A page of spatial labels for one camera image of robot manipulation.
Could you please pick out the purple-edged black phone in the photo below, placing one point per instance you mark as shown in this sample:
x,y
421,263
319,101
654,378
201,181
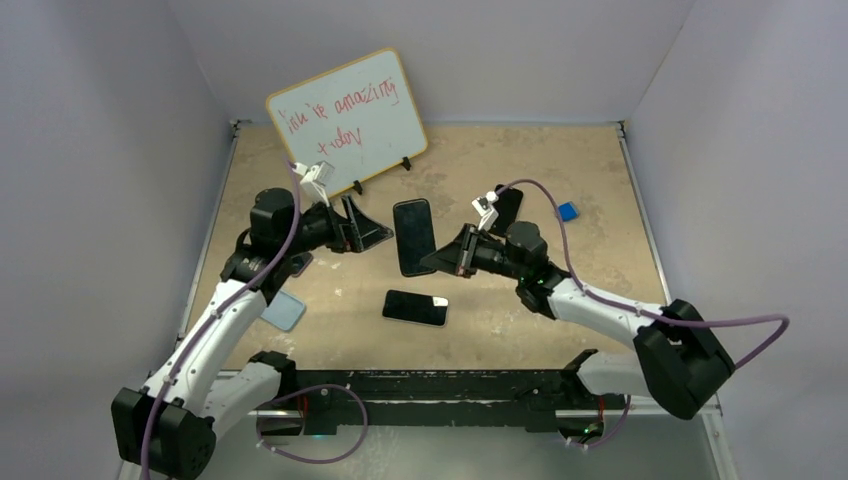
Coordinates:
x,y
299,263

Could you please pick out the blue whiteboard eraser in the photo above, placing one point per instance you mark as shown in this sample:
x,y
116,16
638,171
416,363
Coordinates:
x,y
567,212

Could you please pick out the yellow-framed whiteboard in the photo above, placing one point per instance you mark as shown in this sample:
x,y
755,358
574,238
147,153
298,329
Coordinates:
x,y
355,121

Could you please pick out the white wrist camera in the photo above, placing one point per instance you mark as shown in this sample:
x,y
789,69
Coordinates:
x,y
485,207
313,180

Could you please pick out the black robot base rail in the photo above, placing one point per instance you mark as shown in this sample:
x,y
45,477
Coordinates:
x,y
534,400

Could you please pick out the silver-edged black-screen phone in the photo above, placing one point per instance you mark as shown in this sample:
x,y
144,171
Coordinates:
x,y
415,308

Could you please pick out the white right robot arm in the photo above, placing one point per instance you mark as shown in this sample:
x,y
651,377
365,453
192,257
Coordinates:
x,y
675,359

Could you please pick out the black phone case with cutout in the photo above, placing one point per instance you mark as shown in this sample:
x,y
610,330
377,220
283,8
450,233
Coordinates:
x,y
508,206

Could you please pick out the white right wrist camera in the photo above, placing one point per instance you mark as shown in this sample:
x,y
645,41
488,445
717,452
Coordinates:
x,y
485,207

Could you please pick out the light blue phone case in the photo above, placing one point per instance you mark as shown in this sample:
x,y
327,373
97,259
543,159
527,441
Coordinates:
x,y
284,312

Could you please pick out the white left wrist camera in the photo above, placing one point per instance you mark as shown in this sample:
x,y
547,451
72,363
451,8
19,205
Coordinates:
x,y
313,180

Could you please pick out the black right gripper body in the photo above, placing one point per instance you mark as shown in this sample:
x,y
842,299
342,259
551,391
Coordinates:
x,y
490,256

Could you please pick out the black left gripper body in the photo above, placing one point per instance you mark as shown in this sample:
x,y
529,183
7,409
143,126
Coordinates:
x,y
318,230

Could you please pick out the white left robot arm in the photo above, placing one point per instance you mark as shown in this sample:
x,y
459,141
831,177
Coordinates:
x,y
171,425

